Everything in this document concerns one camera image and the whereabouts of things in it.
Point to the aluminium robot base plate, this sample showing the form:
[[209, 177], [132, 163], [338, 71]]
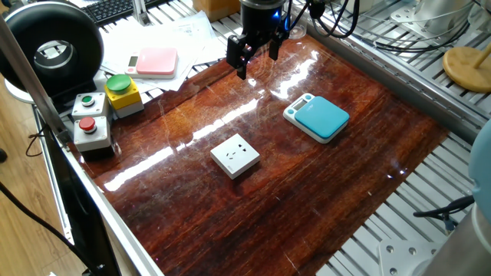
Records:
[[403, 257]]

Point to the silver metal stand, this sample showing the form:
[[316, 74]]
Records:
[[141, 13]]

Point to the blue white kitchen scale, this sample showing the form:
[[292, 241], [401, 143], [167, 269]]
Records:
[[320, 117]]

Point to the black computer keyboard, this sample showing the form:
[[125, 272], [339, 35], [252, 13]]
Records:
[[115, 9]]

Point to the grey box red button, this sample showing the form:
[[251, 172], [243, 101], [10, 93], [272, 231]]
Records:
[[92, 136]]

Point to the white wall socket block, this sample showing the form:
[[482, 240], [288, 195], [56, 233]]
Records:
[[234, 155]]

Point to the grey box small green button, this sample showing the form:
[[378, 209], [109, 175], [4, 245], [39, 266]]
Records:
[[90, 107]]

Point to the white paper sheets pile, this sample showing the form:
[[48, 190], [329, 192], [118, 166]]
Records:
[[161, 36]]

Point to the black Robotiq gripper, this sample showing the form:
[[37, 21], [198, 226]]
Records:
[[262, 19]]

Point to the brown cardboard box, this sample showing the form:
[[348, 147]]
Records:
[[215, 9]]

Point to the black flat panel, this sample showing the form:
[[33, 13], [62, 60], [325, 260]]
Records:
[[84, 222]]

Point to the round wooden stand base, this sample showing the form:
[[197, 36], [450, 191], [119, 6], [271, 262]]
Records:
[[464, 71]]

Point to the yellow box big green button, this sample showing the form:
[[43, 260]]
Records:
[[124, 97]]

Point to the silver metal mount with plate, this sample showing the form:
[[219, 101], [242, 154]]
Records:
[[437, 15]]

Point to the aluminium table edge rail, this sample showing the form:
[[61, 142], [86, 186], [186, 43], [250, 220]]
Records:
[[115, 226]]

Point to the glossy brown wood-grain mat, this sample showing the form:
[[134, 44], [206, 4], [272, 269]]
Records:
[[268, 214]]

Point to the grey aluminium frame post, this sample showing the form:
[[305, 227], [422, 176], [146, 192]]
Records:
[[34, 80]]

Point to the pink white kitchen scale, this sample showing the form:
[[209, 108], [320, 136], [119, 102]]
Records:
[[155, 61]]

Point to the clear glass beaker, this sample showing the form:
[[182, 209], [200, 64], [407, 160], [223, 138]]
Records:
[[298, 30]]

